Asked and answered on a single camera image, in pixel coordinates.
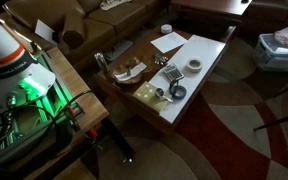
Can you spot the silver drink can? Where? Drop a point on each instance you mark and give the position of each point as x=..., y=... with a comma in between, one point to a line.
x=101, y=61

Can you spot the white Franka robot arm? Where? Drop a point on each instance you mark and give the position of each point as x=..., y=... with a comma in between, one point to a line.
x=4, y=43

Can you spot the brown wooden bowl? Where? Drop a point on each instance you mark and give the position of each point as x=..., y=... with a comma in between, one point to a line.
x=134, y=61

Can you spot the pale yellow card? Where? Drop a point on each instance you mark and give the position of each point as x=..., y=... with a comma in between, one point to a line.
x=147, y=98

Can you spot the metal measuring cup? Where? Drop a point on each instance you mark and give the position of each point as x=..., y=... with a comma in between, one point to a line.
x=159, y=93

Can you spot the white paper slip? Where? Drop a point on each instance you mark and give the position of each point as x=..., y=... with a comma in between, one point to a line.
x=135, y=71

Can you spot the small metal object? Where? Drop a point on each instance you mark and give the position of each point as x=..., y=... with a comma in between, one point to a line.
x=128, y=70

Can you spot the grey calculator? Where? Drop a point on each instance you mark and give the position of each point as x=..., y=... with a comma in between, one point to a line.
x=173, y=72

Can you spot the bunch of metal keys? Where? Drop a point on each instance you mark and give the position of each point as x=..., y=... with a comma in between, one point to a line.
x=160, y=59

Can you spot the blue tape roll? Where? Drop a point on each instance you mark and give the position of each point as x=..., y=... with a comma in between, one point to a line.
x=183, y=92

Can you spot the brown wooden coffee table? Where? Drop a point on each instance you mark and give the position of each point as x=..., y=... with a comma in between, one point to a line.
x=140, y=46

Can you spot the white tape roll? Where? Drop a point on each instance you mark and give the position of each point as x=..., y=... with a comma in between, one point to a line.
x=189, y=65

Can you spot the white paper sheet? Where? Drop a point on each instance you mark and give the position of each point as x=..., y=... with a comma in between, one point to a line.
x=168, y=42

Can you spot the black metal table stand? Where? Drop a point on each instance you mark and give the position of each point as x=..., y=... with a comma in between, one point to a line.
x=119, y=140

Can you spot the light wooden robot table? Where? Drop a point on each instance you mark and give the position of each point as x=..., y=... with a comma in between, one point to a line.
x=80, y=90

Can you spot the white flat board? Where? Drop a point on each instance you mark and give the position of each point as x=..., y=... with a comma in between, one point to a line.
x=204, y=50

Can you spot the brown leather sofa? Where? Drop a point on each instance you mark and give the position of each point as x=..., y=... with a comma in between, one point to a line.
x=117, y=16

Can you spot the white patterned cloth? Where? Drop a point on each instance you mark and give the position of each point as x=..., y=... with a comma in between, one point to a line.
x=112, y=4

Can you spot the brown cylinder cushion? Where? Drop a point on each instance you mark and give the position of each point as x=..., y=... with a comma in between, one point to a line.
x=73, y=30

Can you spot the patterned red beige rug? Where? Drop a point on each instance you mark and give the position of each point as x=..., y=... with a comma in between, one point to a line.
x=224, y=140

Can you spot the dark wooden side table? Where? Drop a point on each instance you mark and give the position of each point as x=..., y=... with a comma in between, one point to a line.
x=214, y=6

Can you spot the white paper with black clip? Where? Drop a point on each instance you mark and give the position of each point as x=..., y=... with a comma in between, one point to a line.
x=45, y=31

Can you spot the clear plastic storage bin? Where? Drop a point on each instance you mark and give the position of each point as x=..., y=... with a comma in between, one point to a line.
x=270, y=56

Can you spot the chair with dark legs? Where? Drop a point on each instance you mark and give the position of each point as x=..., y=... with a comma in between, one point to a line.
x=280, y=120

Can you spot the brown armchair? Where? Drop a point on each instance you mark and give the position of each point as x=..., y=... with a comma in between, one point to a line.
x=277, y=10

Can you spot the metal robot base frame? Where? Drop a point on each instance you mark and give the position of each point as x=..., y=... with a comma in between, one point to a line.
x=47, y=110

